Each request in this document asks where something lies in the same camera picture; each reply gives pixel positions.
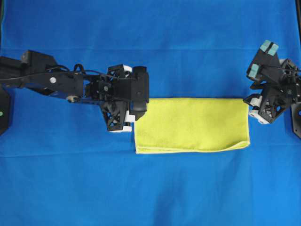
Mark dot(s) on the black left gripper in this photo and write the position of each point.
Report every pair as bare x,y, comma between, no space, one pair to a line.
114,90

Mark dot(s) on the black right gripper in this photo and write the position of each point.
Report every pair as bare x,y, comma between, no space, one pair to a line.
281,82

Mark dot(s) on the yellow-green microfiber towel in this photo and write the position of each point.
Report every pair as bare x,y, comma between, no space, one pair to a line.
185,125

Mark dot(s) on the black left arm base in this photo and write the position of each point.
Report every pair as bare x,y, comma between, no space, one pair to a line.
5,104

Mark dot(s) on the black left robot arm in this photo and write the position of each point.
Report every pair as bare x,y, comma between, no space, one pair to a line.
41,73

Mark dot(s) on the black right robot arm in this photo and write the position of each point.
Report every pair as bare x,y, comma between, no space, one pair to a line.
278,80

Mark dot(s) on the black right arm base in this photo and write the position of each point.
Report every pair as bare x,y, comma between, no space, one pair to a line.
296,119

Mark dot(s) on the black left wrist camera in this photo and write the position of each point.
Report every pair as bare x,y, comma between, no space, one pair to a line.
139,92

